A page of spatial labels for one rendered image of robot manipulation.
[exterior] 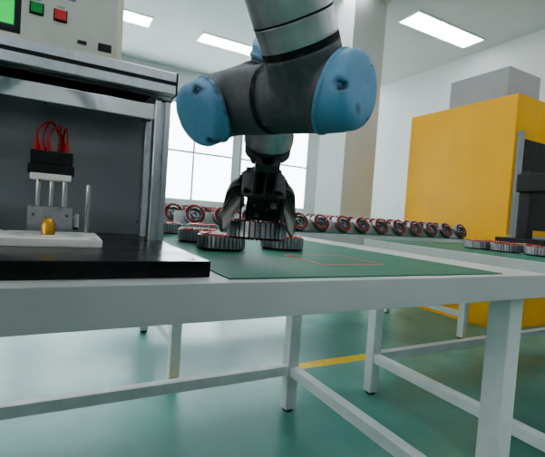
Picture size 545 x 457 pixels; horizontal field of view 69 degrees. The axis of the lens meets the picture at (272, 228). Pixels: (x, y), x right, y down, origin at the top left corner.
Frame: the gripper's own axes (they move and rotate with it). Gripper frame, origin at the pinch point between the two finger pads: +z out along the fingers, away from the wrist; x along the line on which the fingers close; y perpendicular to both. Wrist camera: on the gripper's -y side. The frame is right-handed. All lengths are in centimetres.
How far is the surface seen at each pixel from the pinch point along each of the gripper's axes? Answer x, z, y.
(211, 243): -9.1, 10.9, -6.1
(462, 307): 167, 173, -120
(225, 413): -2, 117, -13
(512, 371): 60, 25, 12
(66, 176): -32.8, -9.2, 0.9
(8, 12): -47, -27, -22
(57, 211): -37.7, 1.2, -1.4
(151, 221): -20.9, 3.8, -3.8
